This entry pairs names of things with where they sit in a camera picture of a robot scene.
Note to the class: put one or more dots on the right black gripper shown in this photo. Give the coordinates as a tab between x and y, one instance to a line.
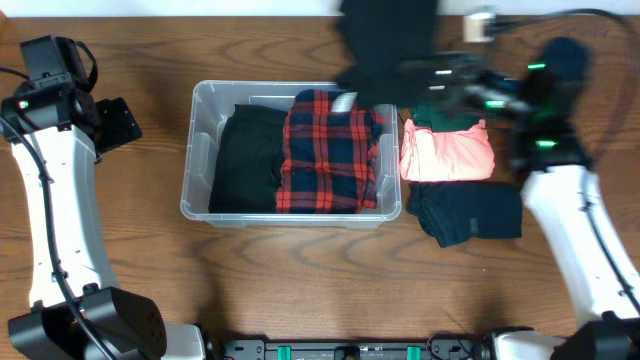
442	94

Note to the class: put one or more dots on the dark green garment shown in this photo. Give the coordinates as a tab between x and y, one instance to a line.
429	116

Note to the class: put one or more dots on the pink shirt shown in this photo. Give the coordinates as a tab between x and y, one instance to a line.
446	156

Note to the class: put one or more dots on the black garment with tag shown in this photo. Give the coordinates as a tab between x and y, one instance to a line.
390	42

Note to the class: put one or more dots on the dark teal garment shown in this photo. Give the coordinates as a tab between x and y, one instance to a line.
457	211

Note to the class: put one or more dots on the red navy plaid cloth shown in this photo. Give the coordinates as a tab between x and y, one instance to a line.
329	157

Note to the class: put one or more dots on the clear plastic storage bin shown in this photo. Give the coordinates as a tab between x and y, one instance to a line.
214	102

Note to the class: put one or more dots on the black pants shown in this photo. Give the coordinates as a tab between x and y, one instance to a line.
247	172

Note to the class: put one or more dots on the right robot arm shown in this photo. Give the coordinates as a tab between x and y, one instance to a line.
562	191

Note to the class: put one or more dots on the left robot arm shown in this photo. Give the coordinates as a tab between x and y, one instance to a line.
58	133

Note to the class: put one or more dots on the black mounting rail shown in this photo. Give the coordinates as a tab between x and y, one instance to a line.
438	348

